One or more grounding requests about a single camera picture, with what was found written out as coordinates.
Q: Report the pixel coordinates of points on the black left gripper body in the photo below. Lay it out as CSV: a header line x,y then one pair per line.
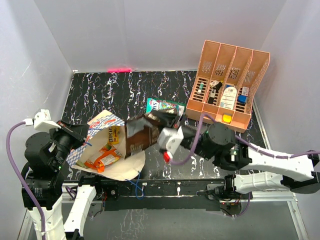
x,y
65,142

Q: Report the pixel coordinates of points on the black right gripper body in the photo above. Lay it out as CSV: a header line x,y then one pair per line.
x,y
191,132

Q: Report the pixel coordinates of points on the blue checkered paper bag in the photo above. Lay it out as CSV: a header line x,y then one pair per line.
x,y
124,169

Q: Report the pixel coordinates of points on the teal Fox's candy bag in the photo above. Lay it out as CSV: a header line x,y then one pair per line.
x,y
158,104

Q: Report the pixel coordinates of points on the brown chocolate snack bag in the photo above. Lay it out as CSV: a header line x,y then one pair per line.
x,y
143,131

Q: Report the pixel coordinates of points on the green snack bag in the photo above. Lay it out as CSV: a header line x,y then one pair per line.
x,y
181,107

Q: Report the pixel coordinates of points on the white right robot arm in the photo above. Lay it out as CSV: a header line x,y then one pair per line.
x,y
275,170

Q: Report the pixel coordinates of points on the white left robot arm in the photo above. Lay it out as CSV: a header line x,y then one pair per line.
x,y
42,193

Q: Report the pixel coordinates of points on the yellow sticky note block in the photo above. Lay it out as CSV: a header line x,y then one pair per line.
x,y
227,118

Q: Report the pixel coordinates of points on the yellow M&M's candy packet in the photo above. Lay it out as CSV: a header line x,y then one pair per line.
x,y
113,135

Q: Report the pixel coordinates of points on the orange candy packet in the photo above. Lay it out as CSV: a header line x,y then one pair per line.
x,y
106,156

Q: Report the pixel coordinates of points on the white labelled card pack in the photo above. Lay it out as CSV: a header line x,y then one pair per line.
x,y
228,98

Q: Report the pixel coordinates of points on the white green tube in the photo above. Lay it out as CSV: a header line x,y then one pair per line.
x,y
200,88

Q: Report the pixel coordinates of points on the blue small box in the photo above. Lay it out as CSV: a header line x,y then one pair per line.
x,y
242,99

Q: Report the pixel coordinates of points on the black clip tool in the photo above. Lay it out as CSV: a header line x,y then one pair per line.
x,y
214,92

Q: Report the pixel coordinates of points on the pink desk organizer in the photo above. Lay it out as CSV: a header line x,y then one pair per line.
x,y
234,66

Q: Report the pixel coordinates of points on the pink tape strip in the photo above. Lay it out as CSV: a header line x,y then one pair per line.
x,y
119,70

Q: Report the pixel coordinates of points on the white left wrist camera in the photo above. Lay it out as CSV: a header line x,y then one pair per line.
x,y
42,121

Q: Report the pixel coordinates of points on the aluminium base frame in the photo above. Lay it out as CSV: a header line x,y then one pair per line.
x,y
166,205

